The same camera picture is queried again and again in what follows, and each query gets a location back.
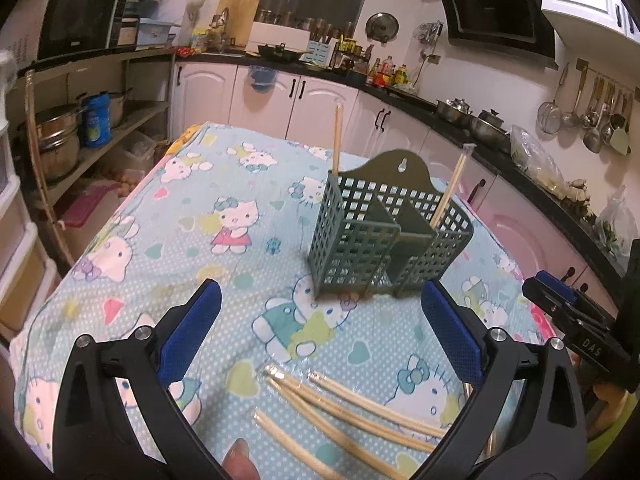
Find kitchen faucet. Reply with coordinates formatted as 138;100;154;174
210;7;231;43

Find wire strainer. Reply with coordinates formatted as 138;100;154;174
537;62;571;135

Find blue hanging bag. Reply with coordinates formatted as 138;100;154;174
247;65;277;93

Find person's left hand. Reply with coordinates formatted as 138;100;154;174
223;437;261;480

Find black microwave oven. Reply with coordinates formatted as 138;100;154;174
37;0;130;61

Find plastic drawer unit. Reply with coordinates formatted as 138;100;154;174
0;120;61;341

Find beige small appliance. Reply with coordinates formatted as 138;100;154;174
117;15;141;46

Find green plastic utensil holder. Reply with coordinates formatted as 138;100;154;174
307;150;475;300

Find wooden shelf unit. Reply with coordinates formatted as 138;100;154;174
5;45;176;271

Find pile of potatoes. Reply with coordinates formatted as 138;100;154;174
100;167;146;196

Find stacked steel steamer pot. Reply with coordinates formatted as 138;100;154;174
30;105;83;181

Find small hanging kitchen tools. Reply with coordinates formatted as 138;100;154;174
415;22;443;46

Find white base cabinets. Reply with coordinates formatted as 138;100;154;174
172;60;601;301

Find wooden chopstick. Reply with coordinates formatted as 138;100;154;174
430;144;473;228
307;370;448;438
261;367;408;480
252;407;348;480
272;372;438;453
334;104;347;178

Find wall utensil rail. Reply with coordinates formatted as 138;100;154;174
575;59;640;101

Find black range hood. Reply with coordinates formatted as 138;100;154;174
429;0;558;68

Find cartoon cat printed tablecloth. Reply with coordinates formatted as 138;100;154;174
10;121;556;480

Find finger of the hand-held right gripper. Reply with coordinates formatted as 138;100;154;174
522;277;601;333
535;270;618;323

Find black kitchen countertop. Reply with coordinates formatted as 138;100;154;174
175;50;631;281

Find metal ladle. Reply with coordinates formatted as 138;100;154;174
561;67;588;128

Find light blue plastic box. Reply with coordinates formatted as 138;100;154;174
137;17;181;47

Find wooden cutting board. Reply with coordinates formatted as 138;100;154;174
215;0;261;48

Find steel bowl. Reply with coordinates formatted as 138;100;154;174
467;109;511;146

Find thin wooden pole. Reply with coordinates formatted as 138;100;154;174
25;72;66;231

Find blue canister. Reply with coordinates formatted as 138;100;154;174
80;92;112;148

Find black wok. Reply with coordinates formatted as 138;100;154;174
257;44;303;63

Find pile of ginger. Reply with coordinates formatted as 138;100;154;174
562;179;593;208

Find row of metal jars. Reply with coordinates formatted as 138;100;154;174
257;10;356;36

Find cluster of hanging metal utensils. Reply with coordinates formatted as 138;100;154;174
580;77;626;153

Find plastic bag of greens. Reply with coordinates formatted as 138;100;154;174
592;185;631;261

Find person's right hand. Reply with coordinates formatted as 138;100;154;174
575;355;632;438

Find pink plastic box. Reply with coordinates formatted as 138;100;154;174
60;185;123;228

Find white round wall fixture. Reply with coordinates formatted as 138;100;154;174
187;0;208;46

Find pale green spatula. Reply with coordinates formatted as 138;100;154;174
610;92;633;155

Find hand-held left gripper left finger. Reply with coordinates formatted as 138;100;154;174
52;277;236;480

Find hanging steel pot lid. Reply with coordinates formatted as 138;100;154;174
365;12;399;41

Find group of condiment bottles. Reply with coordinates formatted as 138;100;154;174
332;35;416;88

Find blue knife block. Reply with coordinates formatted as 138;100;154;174
306;40;333;68

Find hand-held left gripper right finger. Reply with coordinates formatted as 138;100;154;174
410;279;588;480

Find clear bag of food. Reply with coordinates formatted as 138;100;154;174
507;125;568;193

